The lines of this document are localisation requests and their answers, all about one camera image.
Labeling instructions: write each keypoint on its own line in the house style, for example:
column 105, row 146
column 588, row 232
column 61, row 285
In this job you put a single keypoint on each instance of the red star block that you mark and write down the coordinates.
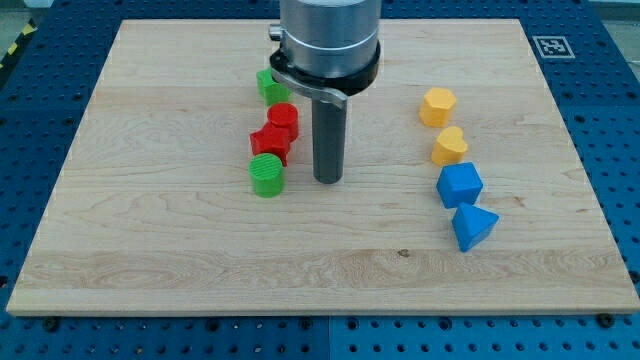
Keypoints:
column 271, row 139

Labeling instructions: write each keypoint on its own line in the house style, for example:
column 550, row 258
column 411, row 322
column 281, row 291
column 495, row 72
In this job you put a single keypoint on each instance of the green cube block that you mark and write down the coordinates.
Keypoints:
column 270, row 90

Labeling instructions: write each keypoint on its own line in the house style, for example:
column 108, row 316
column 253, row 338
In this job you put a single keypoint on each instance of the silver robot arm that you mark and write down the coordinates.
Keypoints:
column 328, row 51

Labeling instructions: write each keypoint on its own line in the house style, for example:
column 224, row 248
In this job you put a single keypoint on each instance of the blue cube block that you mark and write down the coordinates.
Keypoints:
column 459, row 183

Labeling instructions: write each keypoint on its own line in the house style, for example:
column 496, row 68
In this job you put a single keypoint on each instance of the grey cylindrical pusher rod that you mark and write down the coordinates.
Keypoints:
column 328, row 141

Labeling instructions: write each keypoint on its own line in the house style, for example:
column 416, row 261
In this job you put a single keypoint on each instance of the wooden board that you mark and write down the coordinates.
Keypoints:
column 153, row 213

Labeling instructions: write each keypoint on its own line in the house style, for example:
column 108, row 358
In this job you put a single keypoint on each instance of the white fiducial marker tag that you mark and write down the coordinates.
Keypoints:
column 553, row 47

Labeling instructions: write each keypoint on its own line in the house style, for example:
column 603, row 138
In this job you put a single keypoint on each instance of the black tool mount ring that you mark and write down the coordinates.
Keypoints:
column 334, row 91

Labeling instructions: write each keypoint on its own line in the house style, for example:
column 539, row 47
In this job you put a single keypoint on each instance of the red cylinder block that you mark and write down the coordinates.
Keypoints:
column 285, row 115

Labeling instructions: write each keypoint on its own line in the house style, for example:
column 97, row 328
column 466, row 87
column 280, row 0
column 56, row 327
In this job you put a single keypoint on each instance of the yellow heart block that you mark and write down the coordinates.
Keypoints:
column 450, row 147

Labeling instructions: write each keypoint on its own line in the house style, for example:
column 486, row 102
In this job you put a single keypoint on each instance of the yellow hexagon block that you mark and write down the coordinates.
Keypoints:
column 437, row 107

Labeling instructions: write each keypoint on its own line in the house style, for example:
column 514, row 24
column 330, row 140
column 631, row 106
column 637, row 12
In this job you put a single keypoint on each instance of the green cylinder block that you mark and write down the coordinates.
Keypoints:
column 267, row 175

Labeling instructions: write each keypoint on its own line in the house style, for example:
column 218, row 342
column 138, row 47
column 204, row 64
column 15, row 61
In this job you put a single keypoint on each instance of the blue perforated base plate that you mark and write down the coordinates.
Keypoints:
column 55, row 72

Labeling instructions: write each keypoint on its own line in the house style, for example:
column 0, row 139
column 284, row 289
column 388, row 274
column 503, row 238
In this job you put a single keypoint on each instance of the blue triangle block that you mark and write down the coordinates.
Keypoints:
column 472, row 225

